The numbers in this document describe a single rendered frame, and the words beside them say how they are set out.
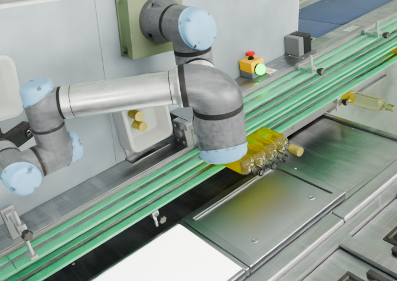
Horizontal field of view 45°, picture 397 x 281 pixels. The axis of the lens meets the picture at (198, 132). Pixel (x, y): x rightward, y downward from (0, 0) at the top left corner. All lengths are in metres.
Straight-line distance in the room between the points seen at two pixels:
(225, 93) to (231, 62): 0.92
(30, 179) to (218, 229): 0.73
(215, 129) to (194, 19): 0.44
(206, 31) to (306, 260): 0.75
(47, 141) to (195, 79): 0.36
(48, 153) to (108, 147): 0.58
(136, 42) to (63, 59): 0.23
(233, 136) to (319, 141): 1.05
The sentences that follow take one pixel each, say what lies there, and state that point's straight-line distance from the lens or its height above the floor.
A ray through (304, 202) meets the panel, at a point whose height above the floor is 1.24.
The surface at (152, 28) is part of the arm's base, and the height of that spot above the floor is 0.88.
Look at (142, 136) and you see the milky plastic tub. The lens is 1.71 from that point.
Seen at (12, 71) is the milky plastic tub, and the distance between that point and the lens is 1.40.
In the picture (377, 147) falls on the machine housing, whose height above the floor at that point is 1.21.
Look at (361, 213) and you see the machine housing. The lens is 1.70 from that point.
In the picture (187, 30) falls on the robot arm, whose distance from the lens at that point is 1.39.
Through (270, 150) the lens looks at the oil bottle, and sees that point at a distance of 1.72.
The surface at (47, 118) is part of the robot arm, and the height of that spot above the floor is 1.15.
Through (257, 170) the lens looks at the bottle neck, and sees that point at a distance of 1.63.
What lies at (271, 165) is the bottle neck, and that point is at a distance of 1.66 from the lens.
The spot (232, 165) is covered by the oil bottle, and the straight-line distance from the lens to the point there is 1.70.
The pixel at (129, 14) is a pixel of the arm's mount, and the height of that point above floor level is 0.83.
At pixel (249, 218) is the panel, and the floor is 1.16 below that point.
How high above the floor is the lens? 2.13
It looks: 46 degrees down
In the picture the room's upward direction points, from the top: 114 degrees clockwise
